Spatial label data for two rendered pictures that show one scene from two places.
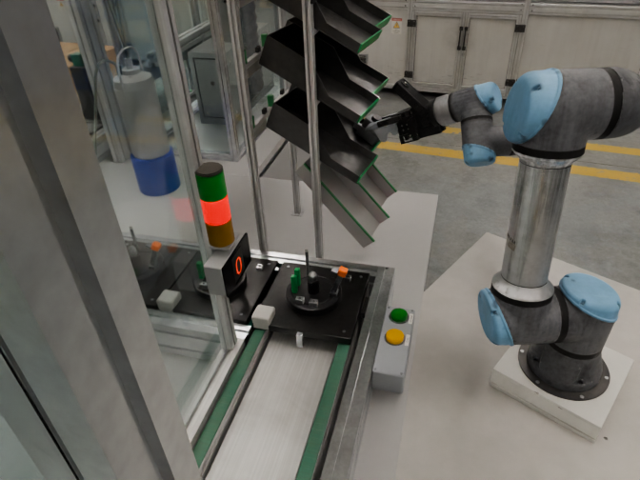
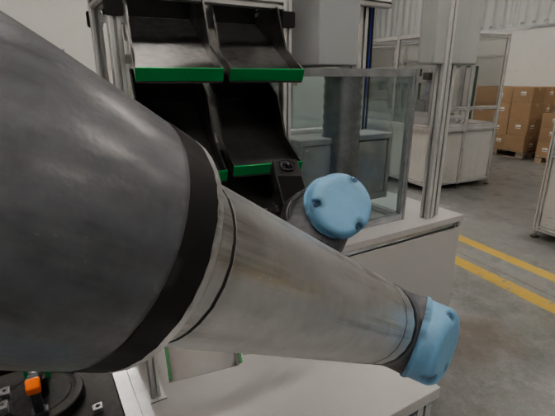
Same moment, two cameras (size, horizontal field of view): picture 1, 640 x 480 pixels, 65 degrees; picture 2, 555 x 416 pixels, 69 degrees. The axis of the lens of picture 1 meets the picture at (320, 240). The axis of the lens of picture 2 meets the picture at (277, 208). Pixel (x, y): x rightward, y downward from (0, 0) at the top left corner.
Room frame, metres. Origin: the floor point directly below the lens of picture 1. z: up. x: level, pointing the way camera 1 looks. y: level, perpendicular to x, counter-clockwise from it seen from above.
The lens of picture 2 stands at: (0.80, -0.67, 1.51)
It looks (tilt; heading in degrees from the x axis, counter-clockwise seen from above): 18 degrees down; 42
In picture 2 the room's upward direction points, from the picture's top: straight up
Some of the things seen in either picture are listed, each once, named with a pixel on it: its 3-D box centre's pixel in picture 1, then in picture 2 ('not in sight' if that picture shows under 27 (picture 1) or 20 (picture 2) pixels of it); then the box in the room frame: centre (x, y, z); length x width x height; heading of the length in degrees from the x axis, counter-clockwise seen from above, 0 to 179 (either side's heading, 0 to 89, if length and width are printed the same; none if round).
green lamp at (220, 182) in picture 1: (210, 183); not in sight; (0.80, 0.19, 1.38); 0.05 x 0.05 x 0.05
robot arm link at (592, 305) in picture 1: (580, 310); not in sight; (0.74, -0.53, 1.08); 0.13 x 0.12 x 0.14; 91
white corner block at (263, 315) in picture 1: (263, 317); not in sight; (0.88, 0.14, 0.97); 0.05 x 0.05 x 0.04; 73
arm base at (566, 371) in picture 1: (568, 350); not in sight; (0.74, -0.53, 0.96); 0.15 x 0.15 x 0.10
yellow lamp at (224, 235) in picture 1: (219, 230); not in sight; (0.80, 0.19, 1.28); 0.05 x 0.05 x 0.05
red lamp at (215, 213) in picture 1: (215, 207); not in sight; (0.80, 0.19, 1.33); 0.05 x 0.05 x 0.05
